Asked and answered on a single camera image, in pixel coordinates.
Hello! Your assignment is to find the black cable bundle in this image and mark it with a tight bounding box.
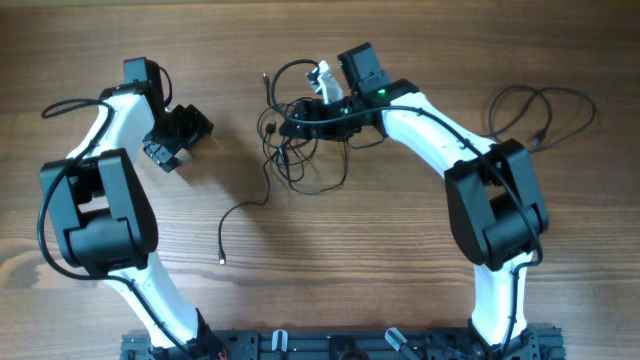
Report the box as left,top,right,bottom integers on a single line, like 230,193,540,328
217,73,351,266

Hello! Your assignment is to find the separated black usb cable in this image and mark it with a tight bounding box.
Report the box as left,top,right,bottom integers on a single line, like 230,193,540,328
482,83,598,154

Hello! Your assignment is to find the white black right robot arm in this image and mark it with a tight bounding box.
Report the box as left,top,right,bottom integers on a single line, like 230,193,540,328
279,42,549,351

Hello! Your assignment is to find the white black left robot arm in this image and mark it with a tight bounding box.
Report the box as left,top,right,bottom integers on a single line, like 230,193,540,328
36,57,224,359

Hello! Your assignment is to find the black left camera cable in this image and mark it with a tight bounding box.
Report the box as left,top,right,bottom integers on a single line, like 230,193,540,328
36,64,196,359

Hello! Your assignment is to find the black camera cable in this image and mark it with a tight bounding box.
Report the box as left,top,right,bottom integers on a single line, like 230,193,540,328
36,64,196,359
268,58,545,357

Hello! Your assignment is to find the black right camera cable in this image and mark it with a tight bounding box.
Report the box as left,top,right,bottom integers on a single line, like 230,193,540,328
268,58,545,357

